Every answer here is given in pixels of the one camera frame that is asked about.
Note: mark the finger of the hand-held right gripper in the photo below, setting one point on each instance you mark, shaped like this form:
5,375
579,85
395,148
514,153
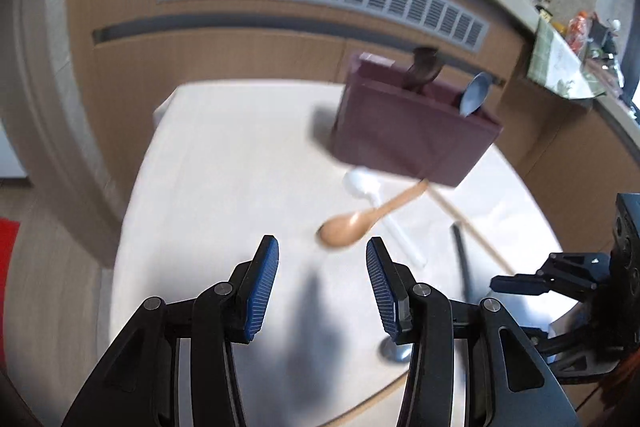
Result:
565,274
585,352

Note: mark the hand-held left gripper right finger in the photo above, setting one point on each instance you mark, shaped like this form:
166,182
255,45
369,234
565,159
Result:
381,287

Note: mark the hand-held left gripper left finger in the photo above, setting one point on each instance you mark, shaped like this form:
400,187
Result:
260,287

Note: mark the wooden spoon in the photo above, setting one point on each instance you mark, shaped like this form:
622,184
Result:
345,229

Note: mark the wooden chopstick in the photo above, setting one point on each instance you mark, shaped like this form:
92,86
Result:
475,237

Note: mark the white plastic spoon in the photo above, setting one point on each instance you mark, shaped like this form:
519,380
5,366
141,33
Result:
357,183

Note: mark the maroon plastic utensil holder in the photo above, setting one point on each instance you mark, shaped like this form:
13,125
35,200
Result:
410,132

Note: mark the grey plastic spoon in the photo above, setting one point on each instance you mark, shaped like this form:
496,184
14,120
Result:
475,94

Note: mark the shovel-shaped metal spoon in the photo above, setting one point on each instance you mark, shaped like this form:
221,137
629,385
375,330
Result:
429,59

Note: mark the white tablecloth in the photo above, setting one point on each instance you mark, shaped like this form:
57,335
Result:
225,187

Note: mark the green-edged white cloth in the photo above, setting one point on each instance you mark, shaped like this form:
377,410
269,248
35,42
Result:
557,62

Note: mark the kitchen counter with wooden front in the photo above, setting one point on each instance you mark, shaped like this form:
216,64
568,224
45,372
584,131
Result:
225,57

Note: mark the red snack bag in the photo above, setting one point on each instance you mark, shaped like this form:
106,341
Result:
580,29

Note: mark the red floor mat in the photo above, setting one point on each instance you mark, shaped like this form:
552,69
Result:
7,237

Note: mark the small dark box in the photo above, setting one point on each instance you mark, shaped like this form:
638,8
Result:
545,12

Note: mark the white cabinet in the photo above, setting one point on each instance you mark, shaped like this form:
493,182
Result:
10,157

